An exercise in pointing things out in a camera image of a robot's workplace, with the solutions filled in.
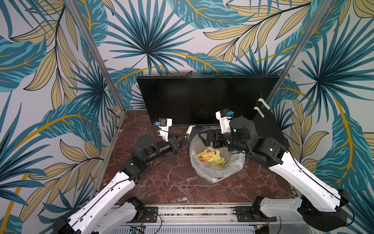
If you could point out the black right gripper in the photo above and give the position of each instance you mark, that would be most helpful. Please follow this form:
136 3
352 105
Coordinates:
215 138

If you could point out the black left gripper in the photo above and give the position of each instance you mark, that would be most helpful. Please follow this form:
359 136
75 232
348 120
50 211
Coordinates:
175 144

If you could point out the edge sticky note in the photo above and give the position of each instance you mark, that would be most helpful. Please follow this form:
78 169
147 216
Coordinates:
259 111
264 103
190 128

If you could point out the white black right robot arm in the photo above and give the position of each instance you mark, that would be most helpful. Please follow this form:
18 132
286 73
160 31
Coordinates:
320 205

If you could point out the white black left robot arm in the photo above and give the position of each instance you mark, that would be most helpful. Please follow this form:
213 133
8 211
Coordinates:
96 217

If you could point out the discarded sticky notes pile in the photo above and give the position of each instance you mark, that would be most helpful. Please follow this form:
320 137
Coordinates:
212 157

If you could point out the black flat computer monitor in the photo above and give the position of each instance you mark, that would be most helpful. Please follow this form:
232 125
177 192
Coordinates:
194 100

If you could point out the clear plastic bin liner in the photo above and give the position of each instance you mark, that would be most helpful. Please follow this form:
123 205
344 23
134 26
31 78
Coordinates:
234 160

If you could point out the black case with orange latches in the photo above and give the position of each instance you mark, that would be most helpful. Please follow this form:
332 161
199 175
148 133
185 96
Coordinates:
268 127

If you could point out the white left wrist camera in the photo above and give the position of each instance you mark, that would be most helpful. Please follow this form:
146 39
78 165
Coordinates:
163 125

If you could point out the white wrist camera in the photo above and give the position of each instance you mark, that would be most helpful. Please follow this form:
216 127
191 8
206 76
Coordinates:
224 117
163 125

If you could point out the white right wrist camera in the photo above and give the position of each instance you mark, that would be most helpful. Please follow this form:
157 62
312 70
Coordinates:
224 117

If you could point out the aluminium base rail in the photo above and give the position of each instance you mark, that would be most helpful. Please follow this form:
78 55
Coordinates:
217 218

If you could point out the left aluminium frame post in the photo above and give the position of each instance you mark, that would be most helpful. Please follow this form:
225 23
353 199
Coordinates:
84 28

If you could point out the aluminium frame post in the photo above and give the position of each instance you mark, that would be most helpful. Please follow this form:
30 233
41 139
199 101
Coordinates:
84 28
294 45

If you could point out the right aluminium frame post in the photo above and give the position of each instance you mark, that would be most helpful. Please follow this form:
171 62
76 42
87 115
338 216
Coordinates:
294 45

